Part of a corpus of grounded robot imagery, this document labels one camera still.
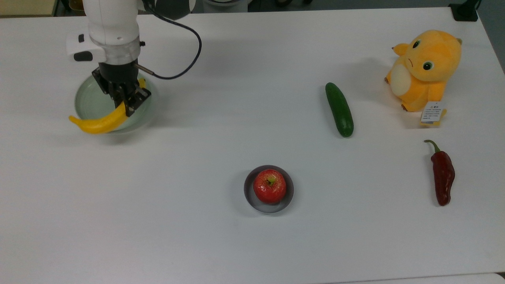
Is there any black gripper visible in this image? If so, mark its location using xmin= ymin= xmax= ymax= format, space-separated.
xmin=92 ymin=59 xmax=152 ymax=117

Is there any yellow banana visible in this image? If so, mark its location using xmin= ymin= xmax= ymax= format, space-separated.
xmin=69 ymin=78 xmax=147 ymax=135

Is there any pale green plastic plate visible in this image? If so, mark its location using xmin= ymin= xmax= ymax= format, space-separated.
xmin=74 ymin=71 xmax=157 ymax=133

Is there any red apple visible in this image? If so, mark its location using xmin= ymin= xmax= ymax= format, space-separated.
xmin=253 ymin=169 xmax=287 ymax=204

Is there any small grey metal bowl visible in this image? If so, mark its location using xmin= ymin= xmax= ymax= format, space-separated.
xmin=243 ymin=165 xmax=294 ymax=214

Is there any green cucumber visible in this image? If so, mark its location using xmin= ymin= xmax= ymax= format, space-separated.
xmin=325 ymin=82 xmax=354 ymax=138

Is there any orange plush toy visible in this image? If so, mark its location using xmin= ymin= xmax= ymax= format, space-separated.
xmin=385 ymin=30 xmax=463 ymax=113

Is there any paper plush toy tag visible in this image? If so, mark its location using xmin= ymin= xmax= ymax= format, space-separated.
xmin=420 ymin=101 xmax=447 ymax=127

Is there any red chili pepper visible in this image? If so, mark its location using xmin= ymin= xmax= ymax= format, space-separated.
xmin=424 ymin=140 xmax=456 ymax=206

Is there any black stand base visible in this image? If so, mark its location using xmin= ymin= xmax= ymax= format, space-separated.
xmin=449 ymin=0 xmax=480 ymax=22

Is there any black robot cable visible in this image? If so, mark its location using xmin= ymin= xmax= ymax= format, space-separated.
xmin=138 ymin=0 xmax=202 ymax=80

